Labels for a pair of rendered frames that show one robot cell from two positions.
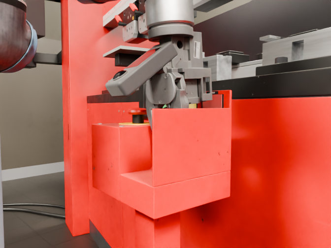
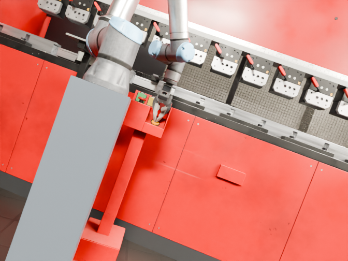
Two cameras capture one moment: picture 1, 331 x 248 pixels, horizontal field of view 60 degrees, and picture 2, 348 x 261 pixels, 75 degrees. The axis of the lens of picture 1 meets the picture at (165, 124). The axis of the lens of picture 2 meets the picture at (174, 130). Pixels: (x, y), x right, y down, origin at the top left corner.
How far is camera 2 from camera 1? 0.89 m
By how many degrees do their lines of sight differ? 57
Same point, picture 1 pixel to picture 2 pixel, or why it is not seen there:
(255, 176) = not seen: hidden behind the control
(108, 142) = (141, 110)
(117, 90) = (164, 98)
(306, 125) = (178, 118)
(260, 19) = not seen: hidden behind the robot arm
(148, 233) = (139, 143)
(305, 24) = (147, 63)
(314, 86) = (184, 108)
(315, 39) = (179, 90)
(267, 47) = (161, 83)
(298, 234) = (165, 149)
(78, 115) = not seen: outside the picture
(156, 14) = (174, 77)
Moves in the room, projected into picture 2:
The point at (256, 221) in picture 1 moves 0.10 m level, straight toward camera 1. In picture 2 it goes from (149, 145) to (158, 150)
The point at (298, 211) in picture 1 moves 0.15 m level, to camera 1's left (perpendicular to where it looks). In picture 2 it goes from (167, 143) to (152, 139)
